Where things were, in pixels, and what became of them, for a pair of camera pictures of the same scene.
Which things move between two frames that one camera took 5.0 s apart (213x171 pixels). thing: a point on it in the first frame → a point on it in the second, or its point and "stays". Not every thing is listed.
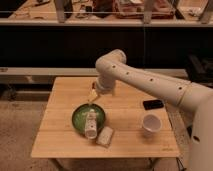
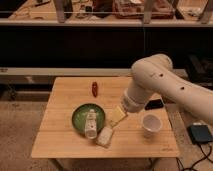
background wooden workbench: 110,12 stays
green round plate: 79,117 stays
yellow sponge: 92,95 → 115,116
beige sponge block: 105,137 stays
